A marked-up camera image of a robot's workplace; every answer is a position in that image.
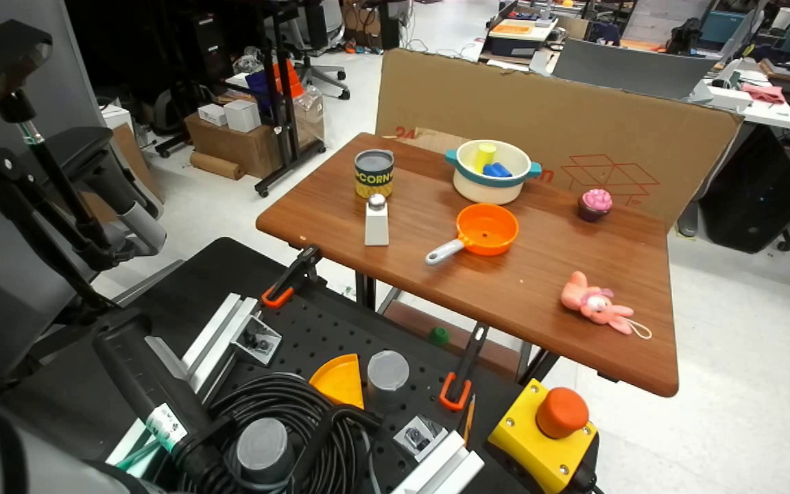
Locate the orange wedge-shaped holder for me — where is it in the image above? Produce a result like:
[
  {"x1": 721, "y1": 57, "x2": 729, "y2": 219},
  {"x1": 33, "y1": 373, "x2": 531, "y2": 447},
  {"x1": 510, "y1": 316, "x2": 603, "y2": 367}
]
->
[{"x1": 307, "y1": 351, "x2": 367, "y2": 411}]

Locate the aluminium extrusion rail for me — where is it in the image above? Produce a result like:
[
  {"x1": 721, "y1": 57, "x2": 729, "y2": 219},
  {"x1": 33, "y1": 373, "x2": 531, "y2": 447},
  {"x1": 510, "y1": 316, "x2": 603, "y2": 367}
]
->
[
  {"x1": 105, "y1": 292, "x2": 263, "y2": 469},
  {"x1": 392, "y1": 432, "x2": 488, "y2": 494}
]

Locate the black office chair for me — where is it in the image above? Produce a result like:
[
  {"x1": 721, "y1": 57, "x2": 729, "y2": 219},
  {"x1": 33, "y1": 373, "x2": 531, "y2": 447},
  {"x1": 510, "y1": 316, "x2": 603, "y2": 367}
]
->
[{"x1": 699, "y1": 117, "x2": 790, "y2": 255}]

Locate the grey cylinder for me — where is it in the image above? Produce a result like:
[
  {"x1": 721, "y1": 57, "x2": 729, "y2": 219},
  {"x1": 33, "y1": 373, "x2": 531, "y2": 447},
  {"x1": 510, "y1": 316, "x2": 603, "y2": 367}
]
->
[
  {"x1": 233, "y1": 415, "x2": 293, "y2": 489},
  {"x1": 365, "y1": 348, "x2": 413, "y2": 407}
]

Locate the black cable coil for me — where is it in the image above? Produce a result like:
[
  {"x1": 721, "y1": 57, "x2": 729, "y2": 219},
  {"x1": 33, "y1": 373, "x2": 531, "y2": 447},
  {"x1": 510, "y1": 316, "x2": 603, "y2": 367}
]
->
[{"x1": 174, "y1": 367, "x2": 391, "y2": 494}]

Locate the brown cardboard panel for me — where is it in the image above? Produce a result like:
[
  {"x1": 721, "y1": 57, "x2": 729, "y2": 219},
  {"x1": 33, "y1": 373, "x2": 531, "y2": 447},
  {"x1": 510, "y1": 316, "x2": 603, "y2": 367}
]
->
[{"x1": 373, "y1": 46, "x2": 743, "y2": 230}]

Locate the white pot teal rim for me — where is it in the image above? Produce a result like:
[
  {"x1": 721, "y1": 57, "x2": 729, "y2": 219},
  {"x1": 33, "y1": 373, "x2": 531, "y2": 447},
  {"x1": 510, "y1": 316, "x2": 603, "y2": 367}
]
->
[{"x1": 443, "y1": 138, "x2": 546, "y2": 205}]

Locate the yellow box orange stop button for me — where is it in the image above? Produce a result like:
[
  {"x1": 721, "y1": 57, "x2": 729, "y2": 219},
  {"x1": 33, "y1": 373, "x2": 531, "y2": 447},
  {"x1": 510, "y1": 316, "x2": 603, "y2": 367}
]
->
[{"x1": 488, "y1": 378, "x2": 602, "y2": 494}]

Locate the yellow green corn can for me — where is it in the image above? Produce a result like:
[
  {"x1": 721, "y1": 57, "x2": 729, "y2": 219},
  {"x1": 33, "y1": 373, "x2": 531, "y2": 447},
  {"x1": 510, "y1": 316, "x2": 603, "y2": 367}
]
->
[{"x1": 352, "y1": 149, "x2": 398, "y2": 202}]

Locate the black perforated breadboard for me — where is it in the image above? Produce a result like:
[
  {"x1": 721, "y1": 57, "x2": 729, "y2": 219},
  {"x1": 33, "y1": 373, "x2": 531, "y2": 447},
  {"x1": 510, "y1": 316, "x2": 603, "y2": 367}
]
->
[{"x1": 0, "y1": 235, "x2": 599, "y2": 494}]

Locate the pink cupcake toy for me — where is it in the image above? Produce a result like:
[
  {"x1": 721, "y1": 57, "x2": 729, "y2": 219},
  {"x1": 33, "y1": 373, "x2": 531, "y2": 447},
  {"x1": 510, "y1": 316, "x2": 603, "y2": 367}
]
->
[{"x1": 576, "y1": 187, "x2": 614, "y2": 224}]

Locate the yellow toy block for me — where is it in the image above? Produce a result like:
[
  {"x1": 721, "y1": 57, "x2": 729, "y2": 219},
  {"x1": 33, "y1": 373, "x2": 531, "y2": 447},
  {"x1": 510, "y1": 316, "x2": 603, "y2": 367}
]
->
[{"x1": 472, "y1": 142, "x2": 500, "y2": 175}]

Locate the silver metal ball object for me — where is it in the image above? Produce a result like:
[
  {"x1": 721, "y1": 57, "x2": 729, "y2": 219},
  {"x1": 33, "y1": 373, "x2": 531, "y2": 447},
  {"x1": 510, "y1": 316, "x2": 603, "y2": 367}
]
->
[{"x1": 363, "y1": 191, "x2": 392, "y2": 248}]

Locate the orange black bar clamp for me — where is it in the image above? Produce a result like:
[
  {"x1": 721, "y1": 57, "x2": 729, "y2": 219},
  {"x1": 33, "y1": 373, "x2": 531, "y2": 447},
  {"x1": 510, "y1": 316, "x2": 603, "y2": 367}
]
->
[
  {"x1": 437, "y1": 320, "x2": 491, "y2": 415},
  {"x1": 258, "y1": 244, "x2": 325, "y2": 312}
]

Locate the orange saucepan grey handle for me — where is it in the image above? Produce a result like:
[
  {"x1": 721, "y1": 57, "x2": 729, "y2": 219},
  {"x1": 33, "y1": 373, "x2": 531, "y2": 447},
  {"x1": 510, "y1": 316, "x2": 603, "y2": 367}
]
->
[{"x1": 422, "y1": 200, "x2": 524, "y2": 270}]

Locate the pink plush bunny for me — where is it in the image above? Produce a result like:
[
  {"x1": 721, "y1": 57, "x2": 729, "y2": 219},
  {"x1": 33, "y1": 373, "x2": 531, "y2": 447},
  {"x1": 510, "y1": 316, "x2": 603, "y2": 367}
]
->
[{"x1": 557, "y1": 270, "x2": 657, "y2": 344}]

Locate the brown cardboard box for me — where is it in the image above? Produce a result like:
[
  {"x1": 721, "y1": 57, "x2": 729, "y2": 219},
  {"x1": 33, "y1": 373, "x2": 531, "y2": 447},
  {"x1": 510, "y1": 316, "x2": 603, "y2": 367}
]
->
[{"x1": 184, "y1": 94, "x2": 326, "y2": 178}]

